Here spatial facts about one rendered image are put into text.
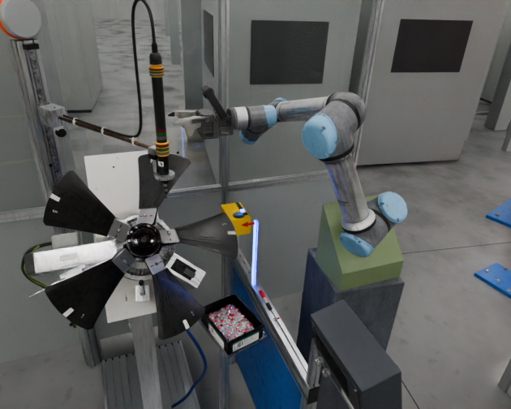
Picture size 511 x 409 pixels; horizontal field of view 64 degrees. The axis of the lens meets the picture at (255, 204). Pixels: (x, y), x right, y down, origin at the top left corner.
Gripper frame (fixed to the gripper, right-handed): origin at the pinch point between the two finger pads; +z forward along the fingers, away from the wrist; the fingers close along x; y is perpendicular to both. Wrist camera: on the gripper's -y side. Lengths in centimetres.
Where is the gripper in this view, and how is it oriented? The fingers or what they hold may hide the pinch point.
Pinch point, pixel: (173, 117)
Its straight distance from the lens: 136.8
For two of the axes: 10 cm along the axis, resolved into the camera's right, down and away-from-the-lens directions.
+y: -0.4, 8.8, 4.8
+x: -3.5, -4.6, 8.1
